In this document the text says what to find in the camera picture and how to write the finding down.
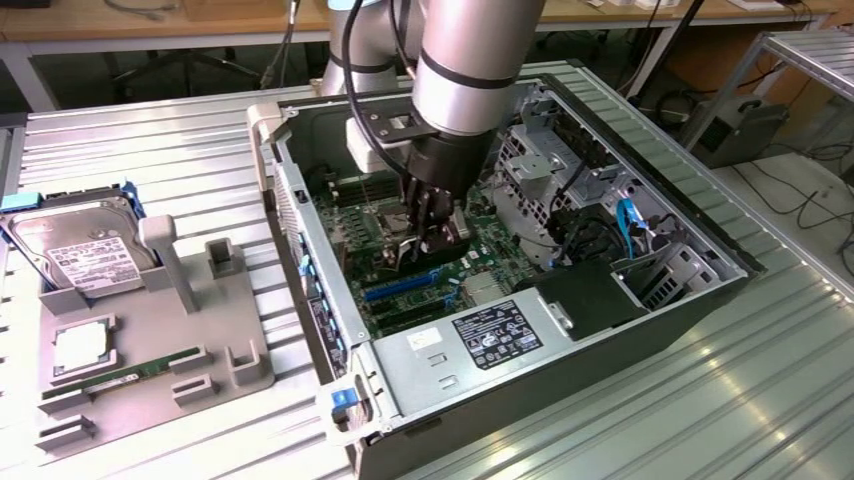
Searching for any silver power supply unit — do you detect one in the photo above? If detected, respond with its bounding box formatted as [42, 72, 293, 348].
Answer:
[371, 287, 575, 419]

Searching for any black office chair base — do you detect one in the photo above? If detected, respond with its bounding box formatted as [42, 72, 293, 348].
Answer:
[109, 47, 265, 99]

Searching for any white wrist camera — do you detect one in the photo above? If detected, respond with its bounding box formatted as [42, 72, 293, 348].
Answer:
[344, 117, 416, 174]

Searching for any blue disk bracket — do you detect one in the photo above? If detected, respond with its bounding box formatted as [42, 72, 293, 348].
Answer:
[0, 182, 145, 251]

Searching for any blue expansion slot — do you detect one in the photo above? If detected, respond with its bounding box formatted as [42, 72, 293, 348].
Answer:
[361, 273, 439, 302]

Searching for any grey parts rack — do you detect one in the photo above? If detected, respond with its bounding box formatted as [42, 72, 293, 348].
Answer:
[36, 214, 278, 454]

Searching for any green RAM stick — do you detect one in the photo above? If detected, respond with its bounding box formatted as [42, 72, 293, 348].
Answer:
[40, 349, 202, 400]

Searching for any silver CPU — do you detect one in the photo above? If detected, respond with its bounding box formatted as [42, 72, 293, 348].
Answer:
[52, 327, 113, 376]

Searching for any hanging black cable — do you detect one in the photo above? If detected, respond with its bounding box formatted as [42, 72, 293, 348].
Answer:
[261, 0, 300, 90]

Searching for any wooden desk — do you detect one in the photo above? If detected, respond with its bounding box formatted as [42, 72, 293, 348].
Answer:
[0, 0, 835, 56]

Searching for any CPU socket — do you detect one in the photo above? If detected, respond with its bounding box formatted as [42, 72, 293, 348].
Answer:
[372, 207, 409, 236]

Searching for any silver chipset heatsink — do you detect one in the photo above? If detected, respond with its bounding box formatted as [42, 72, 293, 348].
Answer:
[460, 276, 515, 307]

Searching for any silver hard disk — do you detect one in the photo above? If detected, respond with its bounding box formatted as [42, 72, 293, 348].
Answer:
[9, 198, 149, 301]

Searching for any grey case clamp with latch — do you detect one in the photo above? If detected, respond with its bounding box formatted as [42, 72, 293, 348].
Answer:
[316, 372, 383, 447]

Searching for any green motherboard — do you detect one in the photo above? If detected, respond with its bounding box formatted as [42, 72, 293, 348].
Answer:
[312, 159, 539, 336]

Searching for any black plastic shroud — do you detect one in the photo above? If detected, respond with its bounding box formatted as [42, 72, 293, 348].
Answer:
[532, 263, 649, 342]

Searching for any metal drive cage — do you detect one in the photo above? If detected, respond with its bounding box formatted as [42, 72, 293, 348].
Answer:
[496, 122, 605, 266]

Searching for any open black PC case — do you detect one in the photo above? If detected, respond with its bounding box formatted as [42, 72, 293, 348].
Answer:
[249, 72, 765, 480]

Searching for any blue data wire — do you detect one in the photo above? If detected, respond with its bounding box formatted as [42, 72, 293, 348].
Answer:
[616, 198, 647, 261]

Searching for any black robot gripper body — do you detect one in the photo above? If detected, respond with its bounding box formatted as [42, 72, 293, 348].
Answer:
[401, 130, 485, 204]

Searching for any black graphics card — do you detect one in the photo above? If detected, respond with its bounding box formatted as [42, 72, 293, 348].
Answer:
[336, 212, 485, 281]

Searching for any grey case corner clamp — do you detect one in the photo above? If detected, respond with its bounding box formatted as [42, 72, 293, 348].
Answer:
[245, 103, 300, 147]

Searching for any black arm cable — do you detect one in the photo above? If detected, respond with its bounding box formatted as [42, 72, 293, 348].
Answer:
[341, 0, 412, 176]

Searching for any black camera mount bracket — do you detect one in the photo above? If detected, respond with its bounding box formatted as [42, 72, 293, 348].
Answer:
[359, 109, 443, 145]

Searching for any black box on floor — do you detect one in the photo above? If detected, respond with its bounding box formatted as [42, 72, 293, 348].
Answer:
[692, 99, 792, 170]

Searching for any metal slat shelf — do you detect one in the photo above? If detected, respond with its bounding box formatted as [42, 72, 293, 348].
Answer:
[685, 32, 854, 151]

